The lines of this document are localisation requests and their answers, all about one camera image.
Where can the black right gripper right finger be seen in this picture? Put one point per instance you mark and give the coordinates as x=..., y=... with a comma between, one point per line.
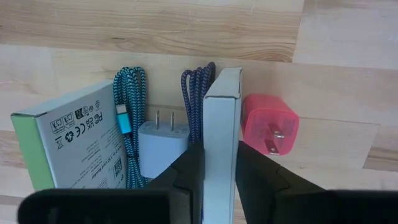
x=255, y=180

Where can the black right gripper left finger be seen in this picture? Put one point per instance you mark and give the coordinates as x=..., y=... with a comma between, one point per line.
x=192, y=174

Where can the white product box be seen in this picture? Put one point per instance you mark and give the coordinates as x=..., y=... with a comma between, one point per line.
x=221, y=140

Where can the pink wall charger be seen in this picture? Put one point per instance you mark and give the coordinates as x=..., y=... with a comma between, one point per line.
x=264, y=121

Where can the white wall charger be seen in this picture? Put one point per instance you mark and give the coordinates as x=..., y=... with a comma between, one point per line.
x=161, y=149

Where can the white box with green side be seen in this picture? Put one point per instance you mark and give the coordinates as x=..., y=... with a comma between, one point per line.
x=77, y=143

